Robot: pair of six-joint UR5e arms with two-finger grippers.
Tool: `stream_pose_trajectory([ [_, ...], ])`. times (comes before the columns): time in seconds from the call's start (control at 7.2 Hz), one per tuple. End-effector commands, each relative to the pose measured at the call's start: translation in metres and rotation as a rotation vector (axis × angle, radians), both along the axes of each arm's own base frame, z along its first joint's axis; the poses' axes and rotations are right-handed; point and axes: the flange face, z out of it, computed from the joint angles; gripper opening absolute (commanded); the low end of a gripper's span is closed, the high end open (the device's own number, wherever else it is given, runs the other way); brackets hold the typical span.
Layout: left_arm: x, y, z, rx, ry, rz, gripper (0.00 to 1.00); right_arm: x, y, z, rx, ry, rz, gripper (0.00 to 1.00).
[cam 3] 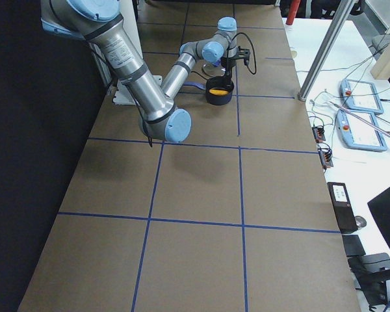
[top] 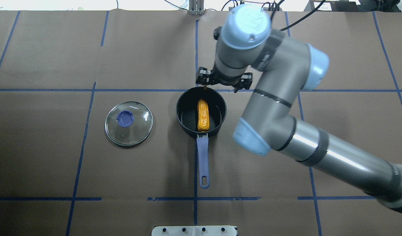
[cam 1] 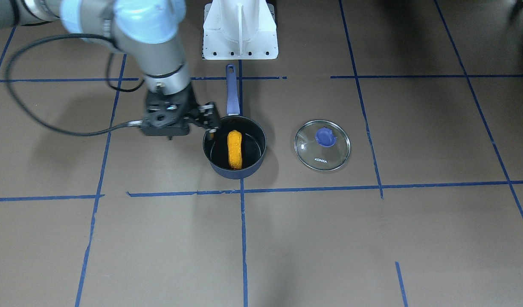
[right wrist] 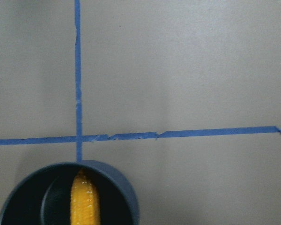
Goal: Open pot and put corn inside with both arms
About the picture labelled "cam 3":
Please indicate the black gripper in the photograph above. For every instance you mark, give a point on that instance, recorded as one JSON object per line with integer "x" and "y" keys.
{"x": 229, "y": 64}

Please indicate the yellow toy corn cob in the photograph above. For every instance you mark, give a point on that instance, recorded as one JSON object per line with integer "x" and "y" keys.
{"x": 218, "y": 92}

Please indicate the glass pot lid blue knob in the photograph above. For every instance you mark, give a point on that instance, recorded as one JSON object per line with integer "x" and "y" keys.
{"x": 213, "y": 69}

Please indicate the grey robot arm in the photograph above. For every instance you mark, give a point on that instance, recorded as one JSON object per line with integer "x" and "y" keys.
{"x": 101, "y": 23}

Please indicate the dark blue saucepan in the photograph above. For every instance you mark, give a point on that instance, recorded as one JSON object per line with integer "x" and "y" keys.
{"x": 214, "y": 82}

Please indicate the red cylinder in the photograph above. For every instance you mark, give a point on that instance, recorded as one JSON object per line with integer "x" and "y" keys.
{"x": 293, "y": 9}

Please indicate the upper orange connector module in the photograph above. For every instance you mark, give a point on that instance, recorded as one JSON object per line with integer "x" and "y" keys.
{"x": 318, "y": 133}

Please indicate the orange connector module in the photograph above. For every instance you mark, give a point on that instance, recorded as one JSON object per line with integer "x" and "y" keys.
{"x": 318, "y": 133}
{"x": 325, "y": 155}

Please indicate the lower orange connector module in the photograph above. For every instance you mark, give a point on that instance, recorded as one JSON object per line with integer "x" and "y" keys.
{"x": 325, "y": 155}

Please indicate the upper teach pendant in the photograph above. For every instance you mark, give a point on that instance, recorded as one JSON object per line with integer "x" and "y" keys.
{"x": 360, "y": 95}

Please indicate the teach pendant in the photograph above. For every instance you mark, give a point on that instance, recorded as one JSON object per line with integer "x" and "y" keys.
{"x": 357, "y": 134}
{"x": 360, "y": 95}

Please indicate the lower teach pendant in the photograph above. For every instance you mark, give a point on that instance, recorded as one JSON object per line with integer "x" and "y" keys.
{"x": 357, "y": 134}

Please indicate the black box white label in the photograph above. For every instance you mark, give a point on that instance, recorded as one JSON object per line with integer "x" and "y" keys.
{"x": 342, "y": 207}

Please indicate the black stand base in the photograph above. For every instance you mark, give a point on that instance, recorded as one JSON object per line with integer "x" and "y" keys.
{"x": 371, "y": 271}

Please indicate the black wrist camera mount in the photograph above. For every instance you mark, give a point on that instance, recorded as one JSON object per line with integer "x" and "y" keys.
{"x": 240, "y": 54}

